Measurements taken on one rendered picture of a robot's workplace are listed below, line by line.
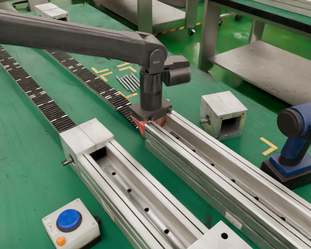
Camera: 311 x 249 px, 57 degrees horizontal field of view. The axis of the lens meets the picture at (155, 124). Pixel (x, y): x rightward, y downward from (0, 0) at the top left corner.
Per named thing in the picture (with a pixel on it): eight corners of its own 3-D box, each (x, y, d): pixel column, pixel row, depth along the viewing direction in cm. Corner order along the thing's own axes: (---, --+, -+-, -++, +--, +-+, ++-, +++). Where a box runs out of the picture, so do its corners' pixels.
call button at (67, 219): (55, 221, 54) (53, 215, 53) (74, 210, 56) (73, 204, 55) (64, 236, 52) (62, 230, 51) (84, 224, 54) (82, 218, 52)
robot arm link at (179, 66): (136, 36, 68) (150, 51, 62) (180, 30, 71) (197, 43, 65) (138, 80, 75) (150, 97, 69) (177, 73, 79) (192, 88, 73)
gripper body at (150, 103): (173, 109, 78) (174, 86, 73) (143, 123, 73) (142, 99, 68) (158, 99, 81) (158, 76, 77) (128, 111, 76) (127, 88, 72)
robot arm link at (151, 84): (136, 62, 70) (143, 73, 66) (161, 58, 72) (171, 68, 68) (136, 87, 74) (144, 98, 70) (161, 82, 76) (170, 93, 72)
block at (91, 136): (57, 165, 73) (49, 137, 67) (99, 145, 79) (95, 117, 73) (73, 187, 67) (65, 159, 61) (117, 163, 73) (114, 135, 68)
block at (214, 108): (191, 123, 87) (193, 97, 81) (224, 116, 89) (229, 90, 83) (205, 144, 79) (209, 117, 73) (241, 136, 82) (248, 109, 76)
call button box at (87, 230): (48, 235, 58) (40, 217, 54) (90, 209, 63) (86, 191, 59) (65, 266, 53) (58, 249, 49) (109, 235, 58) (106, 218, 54)
